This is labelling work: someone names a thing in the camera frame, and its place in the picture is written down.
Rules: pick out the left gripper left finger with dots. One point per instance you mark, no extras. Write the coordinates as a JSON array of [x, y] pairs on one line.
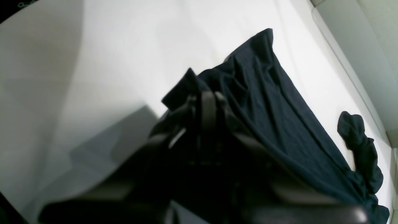
[[154, 186]]

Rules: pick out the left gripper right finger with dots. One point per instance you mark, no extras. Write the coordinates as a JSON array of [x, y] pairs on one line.
[[300, 204]]

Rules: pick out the black t-shirt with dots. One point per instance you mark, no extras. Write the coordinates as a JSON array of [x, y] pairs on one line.
[[261, 94]]

